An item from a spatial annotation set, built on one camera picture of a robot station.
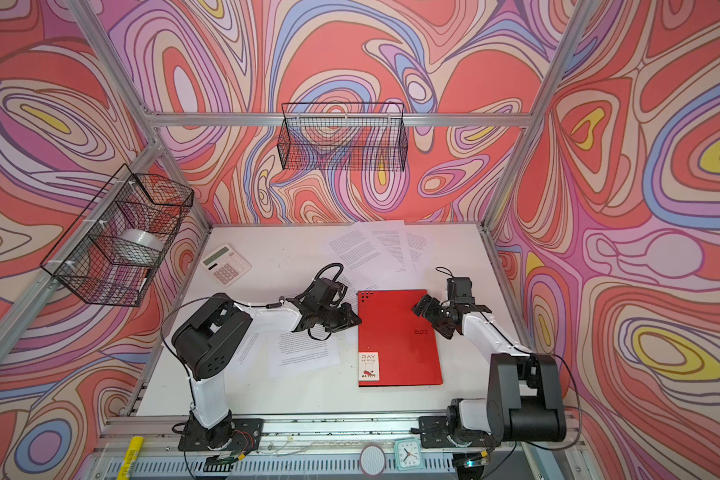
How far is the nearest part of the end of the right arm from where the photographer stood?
66cm

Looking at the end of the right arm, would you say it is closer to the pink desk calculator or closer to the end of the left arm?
the end of the left arm

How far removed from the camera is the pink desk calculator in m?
1.04

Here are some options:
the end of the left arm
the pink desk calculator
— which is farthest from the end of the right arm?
the pink desk calculator
